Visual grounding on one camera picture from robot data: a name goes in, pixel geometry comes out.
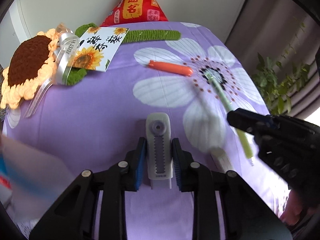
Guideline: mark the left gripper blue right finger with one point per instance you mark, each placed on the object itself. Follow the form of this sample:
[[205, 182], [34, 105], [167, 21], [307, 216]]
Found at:
[[177, 155]]

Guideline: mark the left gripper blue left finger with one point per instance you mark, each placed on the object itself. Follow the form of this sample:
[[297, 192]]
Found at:
[[139, 161]]

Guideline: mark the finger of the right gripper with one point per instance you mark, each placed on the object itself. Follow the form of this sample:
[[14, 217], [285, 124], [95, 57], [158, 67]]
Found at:
[[250, 122]]

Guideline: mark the white correction tape dispenser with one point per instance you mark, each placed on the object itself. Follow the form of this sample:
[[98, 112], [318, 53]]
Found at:
[[159, 159]]

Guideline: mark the orange utility knife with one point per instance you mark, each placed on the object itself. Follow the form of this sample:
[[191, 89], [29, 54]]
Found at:
[[171, 68]]

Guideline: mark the translucent plastic cup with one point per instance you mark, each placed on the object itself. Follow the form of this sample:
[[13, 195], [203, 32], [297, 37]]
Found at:
[[37, 179]]

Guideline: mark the right hand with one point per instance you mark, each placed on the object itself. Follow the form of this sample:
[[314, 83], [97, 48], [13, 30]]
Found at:
[[294, 209]]

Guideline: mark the green potted plant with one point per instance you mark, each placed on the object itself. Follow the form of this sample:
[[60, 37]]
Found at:
[[279, 78]]

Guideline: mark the purple floral tablecloth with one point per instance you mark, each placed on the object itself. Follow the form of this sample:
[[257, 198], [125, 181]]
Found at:
[[94, 126]]

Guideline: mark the sunflower greeting card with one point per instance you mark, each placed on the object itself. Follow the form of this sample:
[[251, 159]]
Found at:
[[97, 47]]

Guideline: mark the white bookshelf cabinet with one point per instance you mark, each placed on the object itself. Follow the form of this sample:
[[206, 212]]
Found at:
[[25, 18]]

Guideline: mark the crochet sunflower with green stem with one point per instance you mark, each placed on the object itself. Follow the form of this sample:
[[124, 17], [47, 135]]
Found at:
[[33, 62]]

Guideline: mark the red triangular pillow charm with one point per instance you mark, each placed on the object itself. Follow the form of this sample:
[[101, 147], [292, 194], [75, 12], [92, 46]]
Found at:
[[134, 11]]

